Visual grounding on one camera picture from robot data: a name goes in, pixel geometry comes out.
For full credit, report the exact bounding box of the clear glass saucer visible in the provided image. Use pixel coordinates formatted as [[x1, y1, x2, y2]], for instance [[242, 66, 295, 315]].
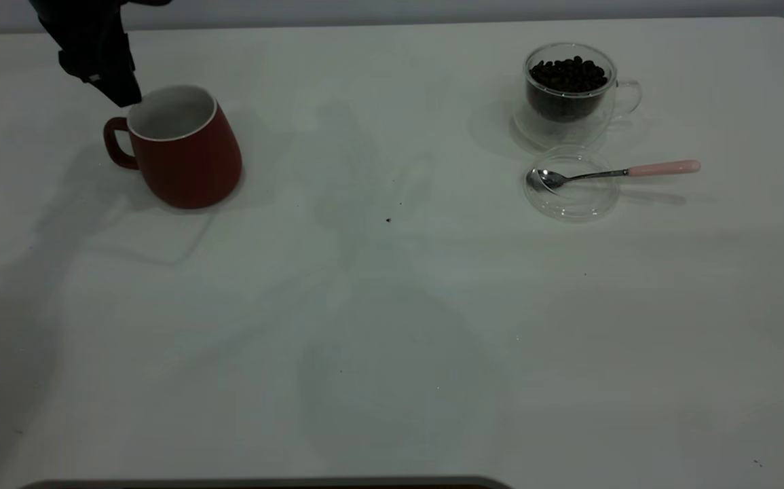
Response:
[[523, 145, 620, 223]]

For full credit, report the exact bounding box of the red ceramic mug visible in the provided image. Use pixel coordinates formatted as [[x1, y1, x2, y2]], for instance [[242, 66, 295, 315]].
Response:
[[103, 85, 243, 210]]

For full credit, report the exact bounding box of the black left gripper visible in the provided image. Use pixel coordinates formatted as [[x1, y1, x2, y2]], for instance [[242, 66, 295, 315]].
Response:
[[29, 0, 172, 108]]

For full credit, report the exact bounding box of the steel spoon with pink handle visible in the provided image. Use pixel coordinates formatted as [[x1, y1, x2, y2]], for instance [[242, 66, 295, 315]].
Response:
[[526, 160, 702, 193]]

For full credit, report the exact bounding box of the dark coffee beans heap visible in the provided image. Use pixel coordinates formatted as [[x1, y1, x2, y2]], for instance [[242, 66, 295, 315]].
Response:
[[527, 56, 608, 123]]

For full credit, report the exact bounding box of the clear glass cup with handle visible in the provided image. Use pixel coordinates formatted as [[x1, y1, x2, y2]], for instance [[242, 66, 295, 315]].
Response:
[[512, 42, 642, 151]]

